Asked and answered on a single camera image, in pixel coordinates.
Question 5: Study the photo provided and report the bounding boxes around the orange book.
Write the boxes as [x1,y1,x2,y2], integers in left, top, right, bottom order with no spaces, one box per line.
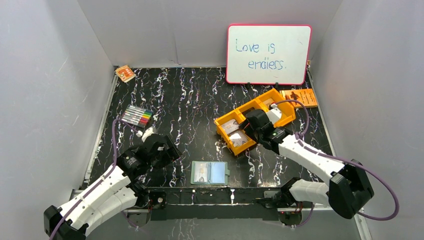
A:
[279,88,318,108]

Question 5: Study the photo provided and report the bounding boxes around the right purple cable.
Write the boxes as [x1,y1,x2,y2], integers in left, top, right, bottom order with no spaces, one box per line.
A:
[269,99,400,222]

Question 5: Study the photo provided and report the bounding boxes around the pink framed whiteboard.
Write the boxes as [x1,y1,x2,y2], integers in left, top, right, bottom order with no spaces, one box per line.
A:
[225,24,313,85]

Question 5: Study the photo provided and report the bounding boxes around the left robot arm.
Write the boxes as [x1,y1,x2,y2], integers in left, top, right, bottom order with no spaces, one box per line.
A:
[43,133,182,240]

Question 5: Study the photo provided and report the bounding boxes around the purple cable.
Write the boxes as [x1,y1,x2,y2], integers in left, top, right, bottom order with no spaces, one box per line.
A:
[47,118,143,240]
[269,99,400,222]

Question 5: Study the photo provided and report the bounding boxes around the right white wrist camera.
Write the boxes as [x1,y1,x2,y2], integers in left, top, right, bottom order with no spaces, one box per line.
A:
[265,107,283,125]

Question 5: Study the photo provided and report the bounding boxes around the marker pen set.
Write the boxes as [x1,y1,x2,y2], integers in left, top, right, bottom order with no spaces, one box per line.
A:
[121,104,154,128]

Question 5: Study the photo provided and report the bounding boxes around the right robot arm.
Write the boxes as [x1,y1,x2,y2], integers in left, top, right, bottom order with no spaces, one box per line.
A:
[240,109,374,219]

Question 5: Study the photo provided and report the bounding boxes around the green card holder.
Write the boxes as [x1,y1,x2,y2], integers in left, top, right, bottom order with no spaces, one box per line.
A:
[190,161,230,186]

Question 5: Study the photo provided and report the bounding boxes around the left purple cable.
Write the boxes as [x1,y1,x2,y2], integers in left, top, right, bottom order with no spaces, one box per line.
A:
[47,118,143,240]

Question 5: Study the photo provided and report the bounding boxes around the small orange card box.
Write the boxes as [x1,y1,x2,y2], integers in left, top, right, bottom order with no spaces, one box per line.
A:
[115,65,136,83]

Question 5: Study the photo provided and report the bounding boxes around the orange divided bin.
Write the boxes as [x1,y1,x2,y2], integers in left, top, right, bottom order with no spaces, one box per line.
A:
[214,89,296,156]

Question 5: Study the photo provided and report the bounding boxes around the white cards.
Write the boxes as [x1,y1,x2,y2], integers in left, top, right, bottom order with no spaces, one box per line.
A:
[221,119,248,147]

